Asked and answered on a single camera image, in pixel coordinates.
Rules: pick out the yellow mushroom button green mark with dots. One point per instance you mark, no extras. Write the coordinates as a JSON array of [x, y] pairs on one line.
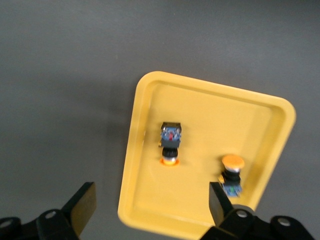
[[231, 175]]

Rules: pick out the yellow plastic tray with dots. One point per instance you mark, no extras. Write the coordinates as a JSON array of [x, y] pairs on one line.
[[200, 120]]

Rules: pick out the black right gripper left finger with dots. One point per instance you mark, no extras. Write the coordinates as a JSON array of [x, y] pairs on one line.
[[75, 215]]

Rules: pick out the dark grey table mat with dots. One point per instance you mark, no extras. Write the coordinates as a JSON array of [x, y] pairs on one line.
[[62, 75]]

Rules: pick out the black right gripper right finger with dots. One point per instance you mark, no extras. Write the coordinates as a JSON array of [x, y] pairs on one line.
[[225, 220]]

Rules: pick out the yellow mushroom button red mark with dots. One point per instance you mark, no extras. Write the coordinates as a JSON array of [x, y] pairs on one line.
[[170, 140]]

